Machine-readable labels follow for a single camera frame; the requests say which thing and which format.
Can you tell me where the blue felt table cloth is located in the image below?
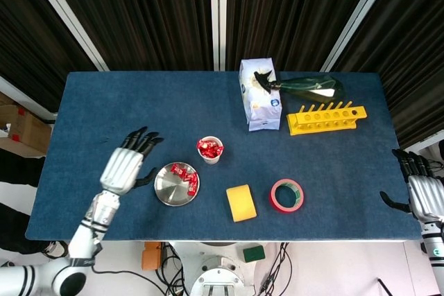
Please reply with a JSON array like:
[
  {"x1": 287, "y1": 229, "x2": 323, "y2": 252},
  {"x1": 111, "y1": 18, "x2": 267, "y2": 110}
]
[{"x1": 24, "y1": 71, "x2": 424, "y2": 243}]

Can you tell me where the cardboard box with red tape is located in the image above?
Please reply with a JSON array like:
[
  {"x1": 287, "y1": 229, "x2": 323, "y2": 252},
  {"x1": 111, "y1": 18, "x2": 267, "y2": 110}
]
[{"x1": 8, "y1": 103, "x2": 53, "y2": 155}]

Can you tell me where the white frame post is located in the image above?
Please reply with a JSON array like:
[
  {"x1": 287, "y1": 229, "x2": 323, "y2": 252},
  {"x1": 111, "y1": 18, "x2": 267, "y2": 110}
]
[
  {"x1": 21, "y1": 0, "x2": 111, "y2": 72},
  {"x1": 210, "y1": 0, "x2": 228, "y2": 71},
  {"x1": 321, "y1": 0, "x2": 402, "y2": 72}
]

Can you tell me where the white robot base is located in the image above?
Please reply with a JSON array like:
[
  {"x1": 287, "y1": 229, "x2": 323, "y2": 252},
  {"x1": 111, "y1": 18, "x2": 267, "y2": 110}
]
[{"x1": 168, "y1": 240, "x2": 264, "y2": 296}]

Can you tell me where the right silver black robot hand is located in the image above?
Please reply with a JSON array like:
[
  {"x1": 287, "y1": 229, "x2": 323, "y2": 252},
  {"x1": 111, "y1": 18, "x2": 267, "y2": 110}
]
[{"x1": 379, "y1": 148, "x2": 444, "y2": 223}]

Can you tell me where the orange box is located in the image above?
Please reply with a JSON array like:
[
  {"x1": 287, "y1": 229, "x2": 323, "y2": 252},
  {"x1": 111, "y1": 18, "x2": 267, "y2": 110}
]
[{"x1": 141, "y1": 241, "x2": 164, "y2": 272}]

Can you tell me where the white frame rail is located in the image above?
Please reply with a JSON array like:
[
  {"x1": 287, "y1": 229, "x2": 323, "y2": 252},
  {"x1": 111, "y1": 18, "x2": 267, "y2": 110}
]
[
  {"x1": 398, "y1": 129, "x2": 444, "y2": 153},
  {"x1": 0, "y1": 76, "x2": 58, "y2": 124}
]

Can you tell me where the yellow sponge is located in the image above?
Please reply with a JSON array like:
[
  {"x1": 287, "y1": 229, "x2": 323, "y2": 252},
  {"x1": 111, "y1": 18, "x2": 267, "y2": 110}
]
[{"x1": 225, "y1": 184, "x2": 258, "y2": 223}]

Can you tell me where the green foam block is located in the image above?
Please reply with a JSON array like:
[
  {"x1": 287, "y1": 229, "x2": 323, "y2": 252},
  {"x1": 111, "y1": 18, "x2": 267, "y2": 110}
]
[{"x1": 242, "y1": 245, "x2": 266, "y2": 263}]

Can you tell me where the white blue tissue pack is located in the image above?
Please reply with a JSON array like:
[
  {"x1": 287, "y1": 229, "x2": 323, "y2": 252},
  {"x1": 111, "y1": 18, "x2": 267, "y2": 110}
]
[{"x1": 238, "y1": 57, "x2": 282, "y2": 132}]

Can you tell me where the black cable bundle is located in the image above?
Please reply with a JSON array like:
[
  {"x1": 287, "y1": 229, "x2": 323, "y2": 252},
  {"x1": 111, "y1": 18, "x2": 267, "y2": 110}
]
[
  {"x1": 255, "y1": 242, "x2": 293, "y2": 296},
  {"x1": 154, "y1": 243, "x2": 191, "y2": 296}
]

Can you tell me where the white paper cup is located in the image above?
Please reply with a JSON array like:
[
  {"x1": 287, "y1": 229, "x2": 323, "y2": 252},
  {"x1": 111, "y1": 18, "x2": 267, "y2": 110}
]
[{"x1": 196, "y1": 135, "x2": 225, "y2": 165}]

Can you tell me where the flat cardboard box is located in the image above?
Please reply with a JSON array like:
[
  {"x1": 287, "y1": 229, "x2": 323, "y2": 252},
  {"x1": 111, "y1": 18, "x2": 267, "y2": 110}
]
[{"x1": 0, "y1": 136, "x2": 46, "y2": 158}]

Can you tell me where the person in black trousers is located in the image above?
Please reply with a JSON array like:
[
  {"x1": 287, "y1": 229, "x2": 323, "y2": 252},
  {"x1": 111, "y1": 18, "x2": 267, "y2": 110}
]
[{"x1": 0, "y1": 148, "x2": 67, "y2": 269}]

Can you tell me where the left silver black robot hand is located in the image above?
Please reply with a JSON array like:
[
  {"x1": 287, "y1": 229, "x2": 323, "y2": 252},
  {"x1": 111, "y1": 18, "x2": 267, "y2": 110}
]
[{"x1": 99, "y1": 127, "x2": 164, "y2": 196}]

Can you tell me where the black rod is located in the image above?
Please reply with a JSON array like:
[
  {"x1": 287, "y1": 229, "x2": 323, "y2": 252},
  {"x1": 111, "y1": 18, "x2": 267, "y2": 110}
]
[{"x1": 377, "y1": 277, "x2": 393, "y2": 296}]

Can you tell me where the red tape roll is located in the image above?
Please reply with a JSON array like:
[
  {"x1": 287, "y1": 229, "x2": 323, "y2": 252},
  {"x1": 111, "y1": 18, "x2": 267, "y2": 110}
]
[{"x1": 270, "y1": 178, "x2": 305, "y2": 213}]

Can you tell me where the metal dish with candies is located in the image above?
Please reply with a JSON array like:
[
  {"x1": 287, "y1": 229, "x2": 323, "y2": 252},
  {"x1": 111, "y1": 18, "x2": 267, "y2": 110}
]
[{"x1": 154, "y1": 162, "x2": 201, "y2": 208}]

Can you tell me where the yellow test tube rack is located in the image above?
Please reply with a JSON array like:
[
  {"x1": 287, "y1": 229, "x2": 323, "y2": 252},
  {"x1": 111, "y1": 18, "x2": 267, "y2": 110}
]
[{"x1": 286, "y1": 101, "x2": 368, "y2": 137}]

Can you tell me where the black pleated curtain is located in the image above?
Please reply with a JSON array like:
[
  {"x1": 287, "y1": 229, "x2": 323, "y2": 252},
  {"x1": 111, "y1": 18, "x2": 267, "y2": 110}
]
[
  {"x1": 0, "y1": 0, "x2": 100, "y2": 112},
  {"x1": 41, "y1": 0, "x2": 213, "y2": 71},
  {"x1": 225, "y1": 0, "x2": 382, "y2": 72},
  {"x1": 331, "y1": 0, "x2": 444, "y2": 150}
]

